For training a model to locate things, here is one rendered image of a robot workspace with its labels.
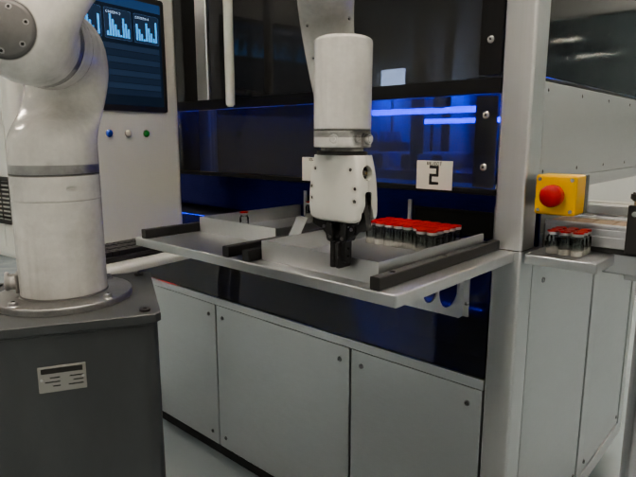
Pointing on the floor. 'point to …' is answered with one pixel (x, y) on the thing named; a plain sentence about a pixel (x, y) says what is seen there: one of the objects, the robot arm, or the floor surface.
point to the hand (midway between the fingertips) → (341, 253)
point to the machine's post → (514, 231)
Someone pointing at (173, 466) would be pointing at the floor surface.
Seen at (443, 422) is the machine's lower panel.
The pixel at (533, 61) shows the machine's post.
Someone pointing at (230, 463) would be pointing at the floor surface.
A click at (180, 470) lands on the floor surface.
